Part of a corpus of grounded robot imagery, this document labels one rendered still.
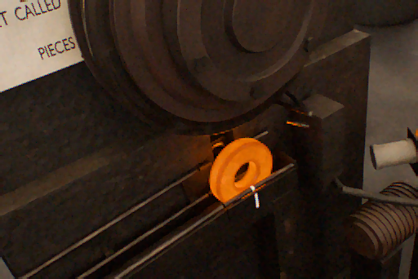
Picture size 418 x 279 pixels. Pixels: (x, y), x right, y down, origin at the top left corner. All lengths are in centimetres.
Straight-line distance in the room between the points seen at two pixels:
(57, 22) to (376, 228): 82
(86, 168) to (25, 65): 22
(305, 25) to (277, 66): 8
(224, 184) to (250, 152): 9
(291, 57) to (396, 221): 57
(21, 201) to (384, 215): 81
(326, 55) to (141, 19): 57
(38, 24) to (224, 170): 43
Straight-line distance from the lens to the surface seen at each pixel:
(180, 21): 57
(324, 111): 98
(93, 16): 62
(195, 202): 93
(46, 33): 74
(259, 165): 93
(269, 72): 70
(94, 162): 83
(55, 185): 82
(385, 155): 105
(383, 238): 111
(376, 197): 111
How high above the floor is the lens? 133
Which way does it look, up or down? 34 degrees down
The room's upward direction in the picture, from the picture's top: 11 degrees counter-clockwise
